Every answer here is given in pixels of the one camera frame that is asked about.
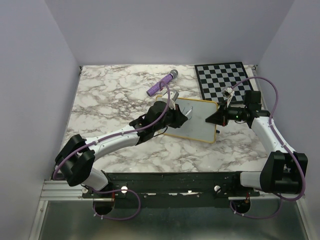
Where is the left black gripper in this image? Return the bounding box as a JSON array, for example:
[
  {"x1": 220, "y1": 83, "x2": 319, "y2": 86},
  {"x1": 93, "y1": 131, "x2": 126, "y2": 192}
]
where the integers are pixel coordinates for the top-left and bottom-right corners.
[{"x1": 153, "y1": 102, "x2": 188, "y2": 132}]

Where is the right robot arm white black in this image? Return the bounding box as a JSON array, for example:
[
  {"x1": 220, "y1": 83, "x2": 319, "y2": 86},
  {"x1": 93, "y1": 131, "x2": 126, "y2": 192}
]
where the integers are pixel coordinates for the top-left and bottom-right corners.
[{"x1": 205, "y1": 90, "x2": 308, "y2": 196}]

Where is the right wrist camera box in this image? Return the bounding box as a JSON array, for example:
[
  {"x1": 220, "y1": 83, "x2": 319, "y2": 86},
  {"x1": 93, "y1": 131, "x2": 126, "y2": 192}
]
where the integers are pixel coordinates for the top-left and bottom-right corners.
[{"x1": 221, "y1": 87, "x2": 235, "y2": 103}]

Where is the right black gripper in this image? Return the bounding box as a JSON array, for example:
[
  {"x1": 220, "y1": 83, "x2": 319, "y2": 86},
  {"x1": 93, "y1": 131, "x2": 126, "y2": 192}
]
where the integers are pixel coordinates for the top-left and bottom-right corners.
[{"x1": 205, "y1": 99, "x2": 248, "y2": 127}]

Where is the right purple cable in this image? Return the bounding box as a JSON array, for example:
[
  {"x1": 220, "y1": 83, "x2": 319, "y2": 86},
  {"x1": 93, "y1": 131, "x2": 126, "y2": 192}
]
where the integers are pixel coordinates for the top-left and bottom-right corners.
[{"x1": 229, "y1": 76, "x2": 308, "y2": 219}]

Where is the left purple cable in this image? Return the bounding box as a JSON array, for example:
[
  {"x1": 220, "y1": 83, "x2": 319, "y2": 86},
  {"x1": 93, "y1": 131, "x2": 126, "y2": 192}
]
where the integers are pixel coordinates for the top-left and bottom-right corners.
[{"x1": 52, "y1": 80, "x2": 172, "y2": 221}]

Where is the purple cable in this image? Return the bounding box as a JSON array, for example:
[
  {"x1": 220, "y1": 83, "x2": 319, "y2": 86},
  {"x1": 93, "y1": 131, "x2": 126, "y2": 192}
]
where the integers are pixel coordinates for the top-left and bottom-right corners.
[
  {"x1": 229, "y1": 76, "x2": 308, "y2": 219},
  {"x1": 52, "y1": 80, "x2": 172, "y2": 221}
]

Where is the purple toy microphone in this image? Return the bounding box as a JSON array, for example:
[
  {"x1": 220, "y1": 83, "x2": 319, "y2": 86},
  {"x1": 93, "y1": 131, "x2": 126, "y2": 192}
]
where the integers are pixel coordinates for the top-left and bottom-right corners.
[{"x1": 146, "y1": 69, "x2": 179, "y2": 97}]

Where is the black grey chessboard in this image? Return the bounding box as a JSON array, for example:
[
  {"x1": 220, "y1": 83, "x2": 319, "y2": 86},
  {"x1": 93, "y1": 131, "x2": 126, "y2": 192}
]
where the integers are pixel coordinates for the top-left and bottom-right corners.
[{"x1": 194, "y1": 62, "x2": 258, "y2": 105}]

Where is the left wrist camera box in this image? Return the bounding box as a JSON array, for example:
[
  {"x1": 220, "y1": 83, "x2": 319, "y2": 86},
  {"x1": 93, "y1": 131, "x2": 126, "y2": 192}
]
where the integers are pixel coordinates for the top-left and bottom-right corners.
[{"x1": 161, "y1": 90, "x2": 179, "y2": 110}]

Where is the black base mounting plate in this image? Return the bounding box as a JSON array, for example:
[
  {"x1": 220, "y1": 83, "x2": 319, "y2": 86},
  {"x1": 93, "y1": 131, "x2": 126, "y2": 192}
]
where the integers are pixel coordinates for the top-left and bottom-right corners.
[{"x1": 82, "y1": 171, "x2": 260, "y2": 209}]

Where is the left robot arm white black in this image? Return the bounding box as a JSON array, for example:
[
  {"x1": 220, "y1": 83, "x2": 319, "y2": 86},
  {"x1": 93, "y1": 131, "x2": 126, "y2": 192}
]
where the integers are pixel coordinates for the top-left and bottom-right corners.
[{"x1": 52, "y1": 101, "x2": 188, "y2": 198}]

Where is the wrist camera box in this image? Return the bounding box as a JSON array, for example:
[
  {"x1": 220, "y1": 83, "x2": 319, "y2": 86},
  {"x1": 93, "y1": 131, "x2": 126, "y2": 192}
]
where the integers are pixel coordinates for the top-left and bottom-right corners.
[
  {"x1": 161, "y1": 90, "x2": 179, "y2": 110},
  {"x1": 221, "y1": 87, "x2": 235, "y2": 103}
]

